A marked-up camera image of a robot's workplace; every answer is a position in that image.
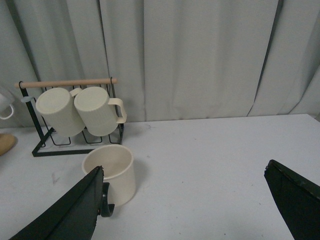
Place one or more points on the grey curtain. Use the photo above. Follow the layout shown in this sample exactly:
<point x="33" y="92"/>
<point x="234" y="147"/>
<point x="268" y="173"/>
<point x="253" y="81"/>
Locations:
<point x="174" y="59"/>

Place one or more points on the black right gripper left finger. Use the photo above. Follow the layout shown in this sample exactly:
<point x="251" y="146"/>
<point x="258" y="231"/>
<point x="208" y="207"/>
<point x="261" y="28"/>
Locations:
<point x="73" y="216"/>

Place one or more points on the cream cup with black handle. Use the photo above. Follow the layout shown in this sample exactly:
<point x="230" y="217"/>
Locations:
<point x="119" y="184"/>

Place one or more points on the white mug at left edge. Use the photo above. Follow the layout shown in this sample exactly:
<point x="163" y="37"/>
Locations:
<point x="6" y="101"/>

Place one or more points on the tan wooden object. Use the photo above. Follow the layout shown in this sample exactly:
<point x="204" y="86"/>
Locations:
<point x="7" y="142"/>

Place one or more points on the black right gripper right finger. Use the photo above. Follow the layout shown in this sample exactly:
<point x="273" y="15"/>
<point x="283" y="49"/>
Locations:
<point x="297" y="199"/>

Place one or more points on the cream mug hanging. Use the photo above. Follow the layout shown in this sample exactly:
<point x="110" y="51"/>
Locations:
<point x="100" y="113"/>
<point x="57" y="107"/>

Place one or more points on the cream mug hanging right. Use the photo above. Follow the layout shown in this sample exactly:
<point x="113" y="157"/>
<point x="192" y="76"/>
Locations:
<point x="100" y="113"/>

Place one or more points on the black wire mug rack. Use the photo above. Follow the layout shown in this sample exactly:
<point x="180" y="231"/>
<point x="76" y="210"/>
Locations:
<point x="30" y="102"/>

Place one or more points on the cream mug hanging left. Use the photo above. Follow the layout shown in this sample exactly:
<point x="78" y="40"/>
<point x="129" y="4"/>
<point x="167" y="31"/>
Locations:
<point x="57" y="107"/>

